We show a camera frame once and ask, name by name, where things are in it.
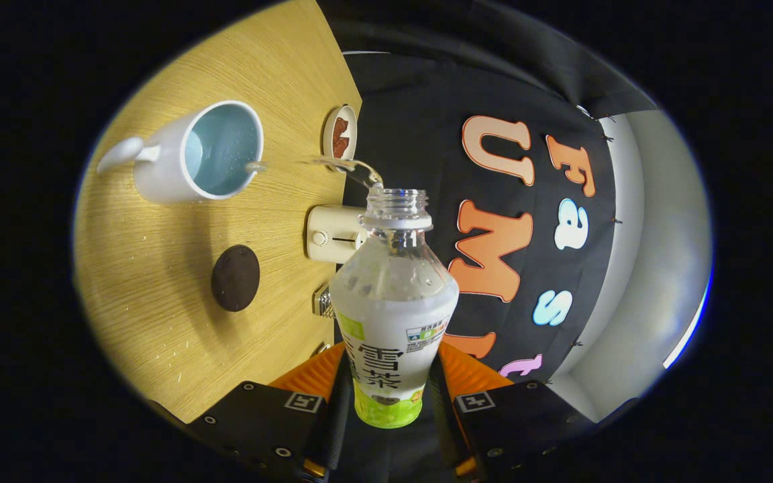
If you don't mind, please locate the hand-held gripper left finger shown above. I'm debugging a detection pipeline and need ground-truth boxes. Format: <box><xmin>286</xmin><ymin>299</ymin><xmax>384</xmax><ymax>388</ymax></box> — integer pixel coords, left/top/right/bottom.
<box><xmin>182</xmin><ymin>342</ymin><xmax>355</xmax><ymax>483</ymax></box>

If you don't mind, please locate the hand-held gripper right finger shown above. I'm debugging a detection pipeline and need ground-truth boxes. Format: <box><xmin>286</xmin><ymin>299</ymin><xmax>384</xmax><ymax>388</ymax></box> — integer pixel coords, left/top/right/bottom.
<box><xmin>427</xmin><ymin>342</ymin><xmax>595</xmax><ymax>483</ymax></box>

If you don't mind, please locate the white green label juice bottle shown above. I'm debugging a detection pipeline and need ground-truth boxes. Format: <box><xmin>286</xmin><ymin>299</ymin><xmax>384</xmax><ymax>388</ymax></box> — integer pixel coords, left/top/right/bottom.
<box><xmin>329</xmin><ymin>188</ymin><xmax>460</xmax><ymax>430</ymax></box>

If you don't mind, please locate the dark brown round coaster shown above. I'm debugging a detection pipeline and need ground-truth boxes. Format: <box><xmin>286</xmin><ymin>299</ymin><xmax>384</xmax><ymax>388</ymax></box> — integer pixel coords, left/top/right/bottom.
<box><xmin>211</xmin><ymin>244</ymin><xmax>261</xmax><ymax>313</ymax></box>

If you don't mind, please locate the white cup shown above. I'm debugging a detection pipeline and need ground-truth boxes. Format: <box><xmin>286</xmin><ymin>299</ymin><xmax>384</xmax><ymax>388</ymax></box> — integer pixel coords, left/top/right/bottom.
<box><xmin>97</xmin><ymin>101</ymin><xmax>265</xmax><ymax>205</ymax></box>

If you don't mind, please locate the metal mesh holder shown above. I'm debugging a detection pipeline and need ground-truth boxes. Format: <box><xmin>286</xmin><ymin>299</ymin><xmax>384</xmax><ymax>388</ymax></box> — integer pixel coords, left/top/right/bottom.
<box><xmin>313</xmin><ymin>285</ymin><xmax>338</xmax><ymax>319</ymax></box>

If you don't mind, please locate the white toaster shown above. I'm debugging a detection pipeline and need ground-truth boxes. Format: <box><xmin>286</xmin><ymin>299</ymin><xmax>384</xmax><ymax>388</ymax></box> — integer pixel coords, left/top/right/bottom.
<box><xmin>306</xmin><ymin>205</ymin><xmax>368</xmax><ymax>264</ymax></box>

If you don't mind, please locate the wooden table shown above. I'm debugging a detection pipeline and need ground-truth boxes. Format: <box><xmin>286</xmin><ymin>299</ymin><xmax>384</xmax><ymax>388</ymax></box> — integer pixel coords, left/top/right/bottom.
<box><xmin>72</xmin><ymin>0</ymin><xmax>364</xmax><ymax>425</ymax></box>

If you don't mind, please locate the round plate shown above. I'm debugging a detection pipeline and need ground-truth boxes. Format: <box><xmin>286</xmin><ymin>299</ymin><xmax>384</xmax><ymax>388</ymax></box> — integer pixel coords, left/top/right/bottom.
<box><xmin>322</xmin><ymin>105</ymin><xmax>359</xmax><ymax>162</ymax></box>

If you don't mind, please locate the black backdrop cloth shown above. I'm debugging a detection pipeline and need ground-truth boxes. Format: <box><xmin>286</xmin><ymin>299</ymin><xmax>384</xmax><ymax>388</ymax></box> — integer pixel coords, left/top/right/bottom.
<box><xmin>316</xmin><ymin>0</ymin><xmax>659</xmax><ymax>396</ymax></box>

